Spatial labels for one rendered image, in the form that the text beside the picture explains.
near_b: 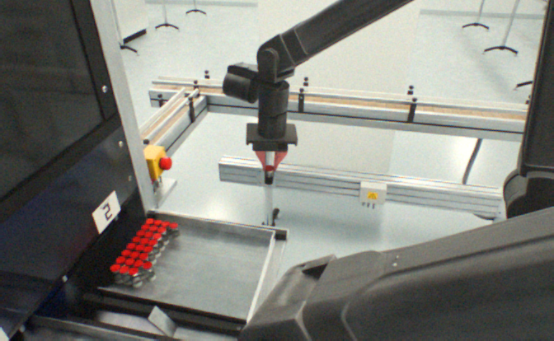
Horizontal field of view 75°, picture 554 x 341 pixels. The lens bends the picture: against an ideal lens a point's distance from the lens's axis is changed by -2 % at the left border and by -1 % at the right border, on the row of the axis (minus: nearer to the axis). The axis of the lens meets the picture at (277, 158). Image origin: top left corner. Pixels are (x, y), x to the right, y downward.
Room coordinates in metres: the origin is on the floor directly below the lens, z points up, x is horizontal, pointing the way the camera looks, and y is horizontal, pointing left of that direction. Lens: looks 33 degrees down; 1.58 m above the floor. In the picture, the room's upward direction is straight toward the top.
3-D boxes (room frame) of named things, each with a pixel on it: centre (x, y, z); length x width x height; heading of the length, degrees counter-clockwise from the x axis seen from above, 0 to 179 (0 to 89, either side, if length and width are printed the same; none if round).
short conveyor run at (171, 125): (1.20, 0.45, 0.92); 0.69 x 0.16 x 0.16; 168
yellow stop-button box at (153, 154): (0.89, 0.37, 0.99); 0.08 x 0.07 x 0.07; 78
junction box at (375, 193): (1.37, -0.45, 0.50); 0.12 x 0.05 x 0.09; 78
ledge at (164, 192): (0.91, 0.41, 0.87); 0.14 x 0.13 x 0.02; 78
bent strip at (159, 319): (0.42, 0.18, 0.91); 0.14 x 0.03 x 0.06; 78
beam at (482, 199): (1.43, -0.48, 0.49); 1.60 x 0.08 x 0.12; 78
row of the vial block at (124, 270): (0.63, 0.33, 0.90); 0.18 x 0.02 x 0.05; 167
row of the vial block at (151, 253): (0.62, 0.31, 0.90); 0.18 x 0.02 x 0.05; 167
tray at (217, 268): (0.60, 0.20, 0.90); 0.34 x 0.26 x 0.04; 77
